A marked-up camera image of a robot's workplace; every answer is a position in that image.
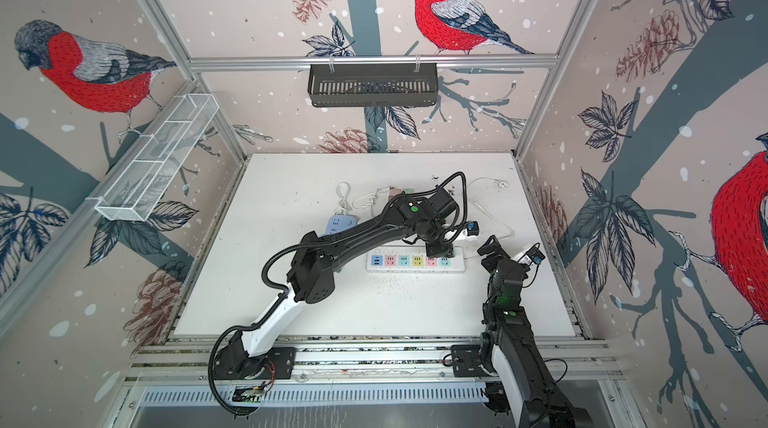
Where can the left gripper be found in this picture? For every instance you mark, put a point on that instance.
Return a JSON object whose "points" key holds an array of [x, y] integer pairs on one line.
{"points": [[445, 250]]}

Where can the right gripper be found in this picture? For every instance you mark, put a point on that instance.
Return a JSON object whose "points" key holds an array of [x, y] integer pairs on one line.
{"points": [[502, 258]]}

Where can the long white power strip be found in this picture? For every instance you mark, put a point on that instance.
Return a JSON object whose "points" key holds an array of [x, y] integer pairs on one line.
{"points": [[412, 260]]}

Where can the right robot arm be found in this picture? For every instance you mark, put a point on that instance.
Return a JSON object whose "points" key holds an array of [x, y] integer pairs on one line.
{"points": [[508, 348]]}

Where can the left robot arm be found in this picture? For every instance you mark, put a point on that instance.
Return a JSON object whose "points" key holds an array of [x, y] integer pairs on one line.
{"points": [[303, 274]]}

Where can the blue square power socket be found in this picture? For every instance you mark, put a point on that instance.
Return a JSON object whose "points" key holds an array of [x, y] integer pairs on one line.
{"points": [[339, 223]]}

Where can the white mesh shelf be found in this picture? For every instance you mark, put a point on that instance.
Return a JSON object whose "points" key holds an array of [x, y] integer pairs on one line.
{"points": [[141, 185]]}

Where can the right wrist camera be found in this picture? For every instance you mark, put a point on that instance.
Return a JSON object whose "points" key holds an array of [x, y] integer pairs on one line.
{"points": [[533, 256]]}

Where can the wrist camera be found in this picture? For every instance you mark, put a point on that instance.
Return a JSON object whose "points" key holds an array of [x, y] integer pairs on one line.
{"points": [[533, 256], [471, 230]]}

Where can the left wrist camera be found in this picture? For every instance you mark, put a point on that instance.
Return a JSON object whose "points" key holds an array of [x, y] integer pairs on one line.
{"points": [[471, 230]]}

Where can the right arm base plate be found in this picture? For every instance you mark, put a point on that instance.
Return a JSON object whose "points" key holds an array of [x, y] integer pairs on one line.
{"points": [[470, 361]]}

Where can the black wire basket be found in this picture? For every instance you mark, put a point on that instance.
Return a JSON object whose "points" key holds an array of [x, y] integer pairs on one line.
{"points": [[373, 85]]}

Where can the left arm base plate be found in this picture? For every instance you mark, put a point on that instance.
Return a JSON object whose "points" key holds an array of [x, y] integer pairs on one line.
{"points": [[233, 363]]}

